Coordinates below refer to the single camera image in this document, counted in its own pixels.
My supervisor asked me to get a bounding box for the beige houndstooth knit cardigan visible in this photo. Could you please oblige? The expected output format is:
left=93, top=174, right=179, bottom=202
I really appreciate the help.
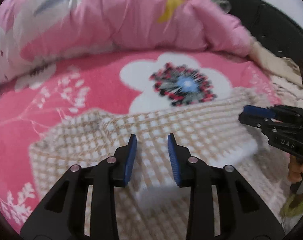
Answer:
left=28, top=87, right=303, bottom=240

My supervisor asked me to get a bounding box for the person right hand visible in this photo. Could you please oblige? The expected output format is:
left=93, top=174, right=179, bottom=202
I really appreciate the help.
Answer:
left=288, top=155, right=303, bottom=183

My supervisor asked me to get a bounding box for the black upholstered headboard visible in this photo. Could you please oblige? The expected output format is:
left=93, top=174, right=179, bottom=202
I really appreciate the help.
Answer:
left=199, top=0, right=303, bottom=63

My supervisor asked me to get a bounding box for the pink floral bed blanket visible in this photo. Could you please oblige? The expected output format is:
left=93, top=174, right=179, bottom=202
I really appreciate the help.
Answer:
left=0, top=51, right=280, bottom=239

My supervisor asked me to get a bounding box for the pink cartoon print duvet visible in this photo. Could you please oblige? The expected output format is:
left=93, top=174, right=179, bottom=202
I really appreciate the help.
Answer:
left=0, top=0, right=251, bottom=84

